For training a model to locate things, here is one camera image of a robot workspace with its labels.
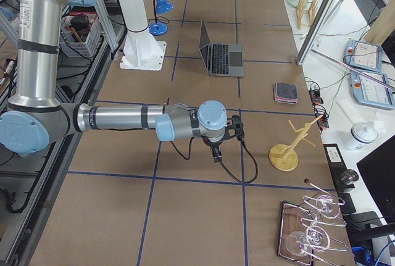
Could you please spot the teach pendant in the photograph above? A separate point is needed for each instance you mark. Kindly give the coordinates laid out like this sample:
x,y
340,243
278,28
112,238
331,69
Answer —
x,y
363,56
368,91

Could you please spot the clear wine glass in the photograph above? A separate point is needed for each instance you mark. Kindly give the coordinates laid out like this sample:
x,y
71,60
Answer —
x,y
327,207
302,243

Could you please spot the aluminium frame post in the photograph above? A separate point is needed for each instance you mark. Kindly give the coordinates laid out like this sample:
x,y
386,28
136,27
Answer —
x,y
322,14

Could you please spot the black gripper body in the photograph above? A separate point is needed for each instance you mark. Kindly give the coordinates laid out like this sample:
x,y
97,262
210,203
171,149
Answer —
x,y
213,143

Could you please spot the clear wine glass far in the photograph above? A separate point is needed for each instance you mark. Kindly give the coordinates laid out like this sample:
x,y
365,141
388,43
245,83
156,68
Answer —
x,y
327,207

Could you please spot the clear wine glass near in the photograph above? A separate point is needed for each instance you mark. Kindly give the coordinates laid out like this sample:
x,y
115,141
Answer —
x,y
302,243

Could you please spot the wine glass rack tray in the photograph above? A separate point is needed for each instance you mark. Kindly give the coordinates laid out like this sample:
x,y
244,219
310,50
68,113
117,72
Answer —
x,y
297,217

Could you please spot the grey pink folded cloth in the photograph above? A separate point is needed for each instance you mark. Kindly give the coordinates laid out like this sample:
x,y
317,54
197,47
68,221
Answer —
x,y
285,93

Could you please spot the teach pendant near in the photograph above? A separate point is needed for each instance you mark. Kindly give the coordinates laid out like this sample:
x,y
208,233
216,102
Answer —
x,y
368,91

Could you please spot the wooden mug tree stand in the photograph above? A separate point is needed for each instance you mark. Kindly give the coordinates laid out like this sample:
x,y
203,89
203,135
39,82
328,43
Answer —
x,y
284,157

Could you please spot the black monitor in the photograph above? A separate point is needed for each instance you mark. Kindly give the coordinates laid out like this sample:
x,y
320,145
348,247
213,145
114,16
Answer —
x,y
377,171

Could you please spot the wooden dish rack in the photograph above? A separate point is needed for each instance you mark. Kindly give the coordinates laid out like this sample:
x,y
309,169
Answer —
x,y
306,7

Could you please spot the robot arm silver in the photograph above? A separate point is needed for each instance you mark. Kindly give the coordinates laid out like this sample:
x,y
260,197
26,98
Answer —
x,y
35,118

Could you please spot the white plastic basket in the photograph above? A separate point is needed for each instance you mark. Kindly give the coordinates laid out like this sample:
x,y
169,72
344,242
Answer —
x,y
80,32

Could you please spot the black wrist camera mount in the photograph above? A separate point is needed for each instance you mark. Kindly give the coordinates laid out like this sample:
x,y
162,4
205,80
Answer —
x,y
234,129

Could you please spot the grey laptop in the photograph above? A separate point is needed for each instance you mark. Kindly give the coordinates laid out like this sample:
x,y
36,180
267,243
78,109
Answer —
x,y
221,60

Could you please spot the blue desk lamp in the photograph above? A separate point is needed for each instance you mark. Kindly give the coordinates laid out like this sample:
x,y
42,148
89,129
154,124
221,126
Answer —
x,y
160,7

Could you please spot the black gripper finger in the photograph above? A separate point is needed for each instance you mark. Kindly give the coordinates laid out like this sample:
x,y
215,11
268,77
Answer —
x,y
215,153
219,153

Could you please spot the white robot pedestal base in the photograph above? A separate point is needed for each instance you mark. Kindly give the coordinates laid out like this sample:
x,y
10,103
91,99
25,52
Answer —
x,y
141,50

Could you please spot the white lidded mug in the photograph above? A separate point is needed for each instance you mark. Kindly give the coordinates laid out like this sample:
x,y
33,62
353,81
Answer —
x,y
362,134

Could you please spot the teach pendant far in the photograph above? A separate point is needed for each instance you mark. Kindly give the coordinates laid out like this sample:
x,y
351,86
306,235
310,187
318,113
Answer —
x,y
363,56

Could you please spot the orange black circuit board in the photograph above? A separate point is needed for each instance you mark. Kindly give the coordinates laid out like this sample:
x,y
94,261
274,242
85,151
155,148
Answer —
x,y
319,109

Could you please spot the green glass plate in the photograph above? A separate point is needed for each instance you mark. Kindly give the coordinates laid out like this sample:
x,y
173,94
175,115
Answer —
x,y
295,3

